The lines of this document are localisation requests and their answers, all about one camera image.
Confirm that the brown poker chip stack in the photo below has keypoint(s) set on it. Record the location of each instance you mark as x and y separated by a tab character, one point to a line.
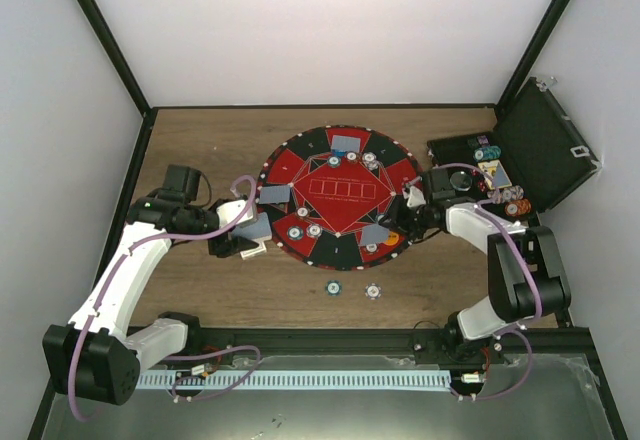
302	212

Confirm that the card deck in case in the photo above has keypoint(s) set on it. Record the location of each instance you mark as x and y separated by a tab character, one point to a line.
498	177

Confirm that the white card box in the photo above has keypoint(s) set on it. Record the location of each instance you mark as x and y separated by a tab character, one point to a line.
254	252

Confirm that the white chip stack mat top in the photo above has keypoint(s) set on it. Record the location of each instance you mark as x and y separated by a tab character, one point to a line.
369	160

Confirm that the purple white chip stack in case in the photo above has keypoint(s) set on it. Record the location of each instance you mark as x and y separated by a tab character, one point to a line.
506	195

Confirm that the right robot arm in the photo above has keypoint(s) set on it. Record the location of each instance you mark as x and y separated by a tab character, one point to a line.
526	275

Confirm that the black poker case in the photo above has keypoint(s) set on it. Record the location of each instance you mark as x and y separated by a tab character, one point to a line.
542	151

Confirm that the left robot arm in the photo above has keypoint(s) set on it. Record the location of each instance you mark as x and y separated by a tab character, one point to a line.
94	356

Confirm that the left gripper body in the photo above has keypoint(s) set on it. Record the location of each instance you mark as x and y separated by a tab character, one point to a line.
221	247

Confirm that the orange chip stack in case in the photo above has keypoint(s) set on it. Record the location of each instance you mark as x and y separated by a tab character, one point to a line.
518	208

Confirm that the blue backed card deck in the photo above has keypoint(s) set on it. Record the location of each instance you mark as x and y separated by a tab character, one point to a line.
258	231

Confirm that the teal chip stack in case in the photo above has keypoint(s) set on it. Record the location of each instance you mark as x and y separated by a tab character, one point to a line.
487	153

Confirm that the blue white poker chip stack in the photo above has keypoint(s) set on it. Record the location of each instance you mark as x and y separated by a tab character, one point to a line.
373	291

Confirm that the round red black poker mat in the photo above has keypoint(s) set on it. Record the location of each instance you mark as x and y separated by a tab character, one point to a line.
340	200

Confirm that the blue backed card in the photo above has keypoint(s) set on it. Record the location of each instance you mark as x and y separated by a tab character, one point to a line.
373	234
275	194
341	143

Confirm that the teal chip on table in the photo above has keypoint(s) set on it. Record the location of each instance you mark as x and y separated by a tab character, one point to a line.
333	288

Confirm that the blue backed card top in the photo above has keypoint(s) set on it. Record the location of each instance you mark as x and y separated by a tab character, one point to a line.
341	143

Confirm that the round dealer button in case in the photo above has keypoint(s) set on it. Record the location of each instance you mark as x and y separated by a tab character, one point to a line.
461	181

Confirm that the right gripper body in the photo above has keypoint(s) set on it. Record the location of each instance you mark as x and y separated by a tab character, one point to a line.
414	223

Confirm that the light blue slotted cable duct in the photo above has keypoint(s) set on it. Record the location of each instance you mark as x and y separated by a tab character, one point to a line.
303	380

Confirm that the orange big blind button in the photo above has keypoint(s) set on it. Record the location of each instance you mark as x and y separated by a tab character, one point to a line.
393	239

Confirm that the teal poker chip stack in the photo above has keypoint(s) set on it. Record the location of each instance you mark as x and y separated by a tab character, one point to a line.
295	233

